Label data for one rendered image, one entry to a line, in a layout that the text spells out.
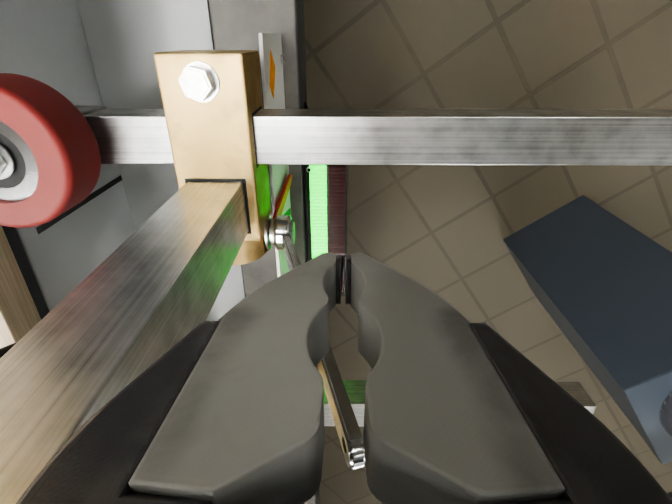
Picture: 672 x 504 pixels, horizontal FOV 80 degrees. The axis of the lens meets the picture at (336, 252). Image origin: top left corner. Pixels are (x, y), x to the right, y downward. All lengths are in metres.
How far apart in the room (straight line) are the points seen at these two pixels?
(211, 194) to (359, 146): 0.09
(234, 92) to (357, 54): 0.88
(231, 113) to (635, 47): 1.17
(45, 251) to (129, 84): 0.21
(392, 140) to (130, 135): 0.16
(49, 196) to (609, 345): 0.91
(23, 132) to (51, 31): 0.26
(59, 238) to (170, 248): 0.31
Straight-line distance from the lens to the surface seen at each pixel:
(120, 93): 0.56
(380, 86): 1.12
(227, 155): 0.26
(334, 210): 0.45
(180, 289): 0.17
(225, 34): 0.43
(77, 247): 0.51
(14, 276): 0.36
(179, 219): 0.22
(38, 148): 0.26
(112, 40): 0.55
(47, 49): 0.51
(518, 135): 0.28
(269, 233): 0.29
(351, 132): 0.26
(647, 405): 0.95
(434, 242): 1.28
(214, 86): 0.25
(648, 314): 1.00
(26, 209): 0.28
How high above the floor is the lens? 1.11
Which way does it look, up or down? 62 degrees down
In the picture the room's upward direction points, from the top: 179 degrees counter-clockwise
